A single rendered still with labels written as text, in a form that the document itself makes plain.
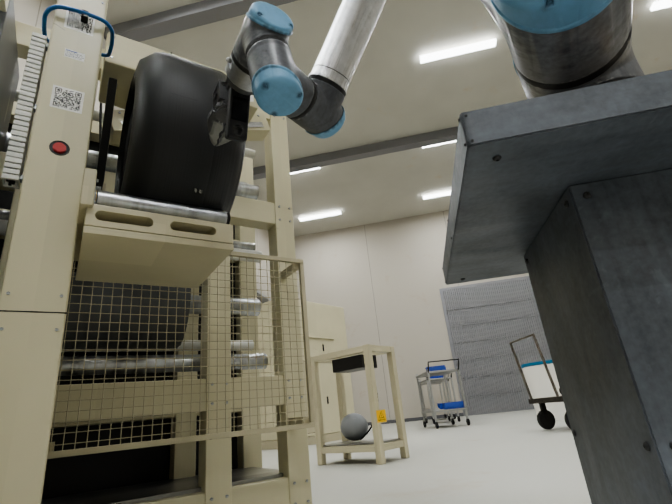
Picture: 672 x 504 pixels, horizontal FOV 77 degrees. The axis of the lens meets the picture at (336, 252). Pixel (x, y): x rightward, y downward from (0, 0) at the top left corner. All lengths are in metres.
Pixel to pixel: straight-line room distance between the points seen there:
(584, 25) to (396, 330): 11.61
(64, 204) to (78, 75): 0.41
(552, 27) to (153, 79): 0.99
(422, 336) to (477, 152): 11.62
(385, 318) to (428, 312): 1.20
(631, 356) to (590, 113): 0.24
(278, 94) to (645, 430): 0.72
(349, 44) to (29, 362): 0.97
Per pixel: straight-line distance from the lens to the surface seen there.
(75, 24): 1.63
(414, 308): 12.17
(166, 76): 1.31
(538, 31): 0.61
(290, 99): 0.85
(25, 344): 1.17
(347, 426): 3.43
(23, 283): 1.20
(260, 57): 0.87
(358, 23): 1.00
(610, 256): 0.55
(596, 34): 0.65
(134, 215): 1.17
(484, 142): 0.43
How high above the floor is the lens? 0.34
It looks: 21 degrees up
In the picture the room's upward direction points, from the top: 6 degrees counter-clockwise
